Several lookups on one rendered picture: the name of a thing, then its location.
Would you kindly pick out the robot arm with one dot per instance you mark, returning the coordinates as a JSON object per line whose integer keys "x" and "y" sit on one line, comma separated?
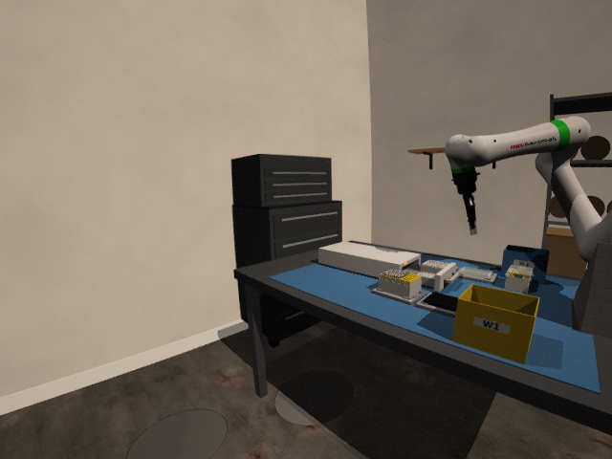
{"x": 562, "y": 138}

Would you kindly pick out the white rectangular frame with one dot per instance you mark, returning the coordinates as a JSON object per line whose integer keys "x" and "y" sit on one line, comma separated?
{"x": 434, "y": 309}

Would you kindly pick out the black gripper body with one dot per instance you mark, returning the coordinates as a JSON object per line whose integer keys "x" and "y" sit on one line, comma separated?
{"x": 467, "y": 191}

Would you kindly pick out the blue flat mat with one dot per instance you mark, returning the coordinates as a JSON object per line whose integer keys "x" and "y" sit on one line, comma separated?
{"x": 556, "y": 351}

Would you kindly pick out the yellow open-top bin labelled w1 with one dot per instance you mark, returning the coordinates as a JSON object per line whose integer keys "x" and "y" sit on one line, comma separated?
{"x": 486, "y": 327}

